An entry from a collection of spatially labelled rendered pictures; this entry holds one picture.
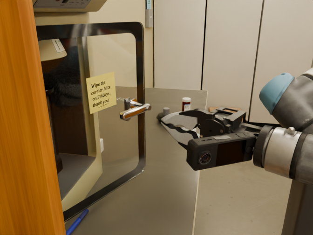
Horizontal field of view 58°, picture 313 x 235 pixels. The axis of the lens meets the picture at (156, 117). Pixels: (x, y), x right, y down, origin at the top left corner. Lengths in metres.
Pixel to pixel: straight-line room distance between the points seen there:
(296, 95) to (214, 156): 0.20
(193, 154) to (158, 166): 0.50
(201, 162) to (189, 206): 0.33
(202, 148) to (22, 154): 0.26
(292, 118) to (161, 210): 0.39
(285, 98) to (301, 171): 0.16
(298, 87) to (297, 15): 3.05
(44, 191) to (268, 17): 3.29
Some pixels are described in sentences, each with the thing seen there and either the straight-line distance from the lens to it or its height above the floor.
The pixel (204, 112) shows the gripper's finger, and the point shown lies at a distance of 0.50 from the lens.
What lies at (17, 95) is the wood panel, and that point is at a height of 1.31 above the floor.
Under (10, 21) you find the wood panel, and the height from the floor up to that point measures 1.40.
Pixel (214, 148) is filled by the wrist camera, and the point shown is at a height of 1.21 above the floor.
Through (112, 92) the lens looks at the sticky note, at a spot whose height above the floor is 1.24.
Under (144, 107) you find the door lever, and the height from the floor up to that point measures 1.20.
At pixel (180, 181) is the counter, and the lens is 0.85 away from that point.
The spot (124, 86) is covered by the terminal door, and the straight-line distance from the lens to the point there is 0.66.
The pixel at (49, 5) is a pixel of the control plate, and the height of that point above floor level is 1.42.
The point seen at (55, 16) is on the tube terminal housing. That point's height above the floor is 1.40.
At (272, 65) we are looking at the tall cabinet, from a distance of 3.62.
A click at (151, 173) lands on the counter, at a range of 0.89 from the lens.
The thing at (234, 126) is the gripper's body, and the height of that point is 1.22.
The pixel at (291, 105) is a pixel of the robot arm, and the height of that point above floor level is 1.25.
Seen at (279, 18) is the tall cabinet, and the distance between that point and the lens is 3.57.
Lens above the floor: 1.41
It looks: 21 degrees down
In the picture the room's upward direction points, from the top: straight up
